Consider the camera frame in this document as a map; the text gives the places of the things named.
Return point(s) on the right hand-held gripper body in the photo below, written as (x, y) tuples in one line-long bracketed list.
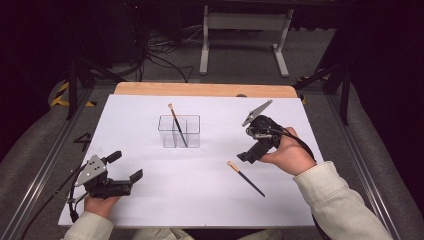
[(266, 130)]

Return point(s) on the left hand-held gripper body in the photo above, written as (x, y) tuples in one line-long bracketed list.
[(110, 190)]

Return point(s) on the black makeup brush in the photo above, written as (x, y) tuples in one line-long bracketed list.
[(176, 124), (246, 179)]

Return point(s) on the clear plastic organizer box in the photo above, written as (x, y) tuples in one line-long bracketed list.
[(191, 131)]

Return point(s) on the person's left hand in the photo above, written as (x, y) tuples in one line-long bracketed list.
[(100, 205)]

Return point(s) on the person's right hand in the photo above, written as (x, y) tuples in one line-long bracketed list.
[(290, 156)]

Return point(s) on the black tape mark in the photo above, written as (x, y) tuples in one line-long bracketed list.
[(85, 138)]

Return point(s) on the white table sheet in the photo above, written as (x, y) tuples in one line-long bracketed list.
[(216, 186)]

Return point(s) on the black tripod stand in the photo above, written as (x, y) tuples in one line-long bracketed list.
[(345, 100), (71, 93)]

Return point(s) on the yellow black hazard tape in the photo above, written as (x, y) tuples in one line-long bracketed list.
[(60, 100)]

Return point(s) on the white metal stand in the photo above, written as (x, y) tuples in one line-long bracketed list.
[(204, 50)]

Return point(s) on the aluminium floor rail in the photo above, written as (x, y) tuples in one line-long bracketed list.
[(360, 166), (43, 170)]

